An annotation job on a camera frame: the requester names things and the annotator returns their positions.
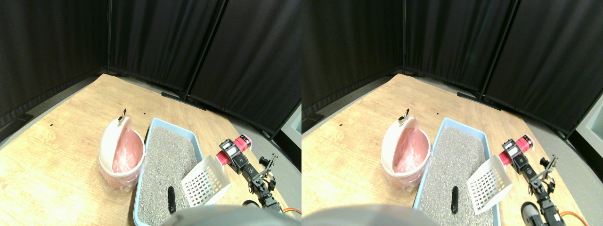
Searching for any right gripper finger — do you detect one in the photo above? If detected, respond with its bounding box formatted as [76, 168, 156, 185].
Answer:
[219, 138, 240, 160]
[501, 138, 522, 160]

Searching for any white scoop with red handle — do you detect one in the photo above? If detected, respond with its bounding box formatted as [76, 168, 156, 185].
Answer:
[181, 134, 253, 208]
[466, 134, 536, 216]

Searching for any black curtain stand foot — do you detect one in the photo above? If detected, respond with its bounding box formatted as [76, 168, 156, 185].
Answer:
[0, 113, 34, 142]
[301, 112, 326, 133]
[161, 91, 207, 111]
[457, 91, 502, 111]

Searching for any blue litter tray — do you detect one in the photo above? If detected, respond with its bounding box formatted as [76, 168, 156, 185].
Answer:
[414, 118, 501, 226]
[133, 118, 218, 226]

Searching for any black curtain stand pole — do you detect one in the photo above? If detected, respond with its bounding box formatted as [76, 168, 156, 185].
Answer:
[478, 0, 522, 99]
[183, 0, 229, 99]
[107, 0, 113, 74]

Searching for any white bin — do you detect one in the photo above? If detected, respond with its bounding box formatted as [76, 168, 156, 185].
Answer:
[98, 109, 146, 196]
[381, 109, 430, 193]

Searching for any black bracket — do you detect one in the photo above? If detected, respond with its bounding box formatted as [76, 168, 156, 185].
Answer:
[539, 155, 559, 182]
[258, 154, 278, 182]

